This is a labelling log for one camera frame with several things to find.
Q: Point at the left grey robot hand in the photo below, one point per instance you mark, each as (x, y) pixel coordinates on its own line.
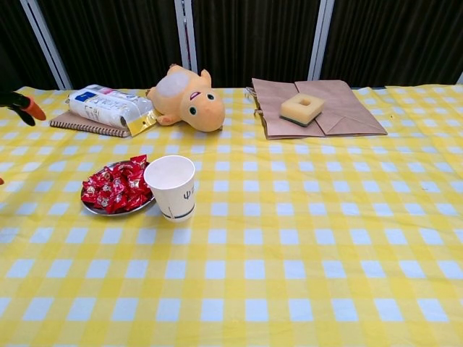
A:
(25, 105)

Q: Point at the white paper cup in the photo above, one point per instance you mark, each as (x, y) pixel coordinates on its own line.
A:
(177, 202)

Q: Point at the red wrapped candy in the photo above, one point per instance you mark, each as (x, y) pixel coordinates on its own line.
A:
(141, 195)
(89, 198)
(114, 206)
(134, 177)
(139, 161)

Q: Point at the silver metal plate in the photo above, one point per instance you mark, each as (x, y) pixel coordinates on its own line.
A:
(108, 213)

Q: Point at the brown spiral notebook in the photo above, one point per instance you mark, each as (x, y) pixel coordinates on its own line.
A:
(72, 121)

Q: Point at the black pleated curtain panel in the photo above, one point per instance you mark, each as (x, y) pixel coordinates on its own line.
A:
(398, 36)
(14, 43)
(115, 36)
(253, 36)

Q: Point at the white rice bag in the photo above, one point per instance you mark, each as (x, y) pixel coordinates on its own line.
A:
(105, 108)

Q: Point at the orange plush toy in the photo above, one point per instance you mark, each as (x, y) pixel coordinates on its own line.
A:
(202, 112)

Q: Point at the yellow square sponge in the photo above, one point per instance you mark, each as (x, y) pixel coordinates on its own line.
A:
(289, 112)

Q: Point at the yellow checked tablecloth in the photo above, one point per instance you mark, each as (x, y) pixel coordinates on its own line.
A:
(289, 253)

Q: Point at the brown paper bag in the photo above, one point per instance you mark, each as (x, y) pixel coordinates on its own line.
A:
(343, 108)

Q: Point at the white frame post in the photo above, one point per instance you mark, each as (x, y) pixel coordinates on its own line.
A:
(322, 36)
(50, 50)
(181, 29)

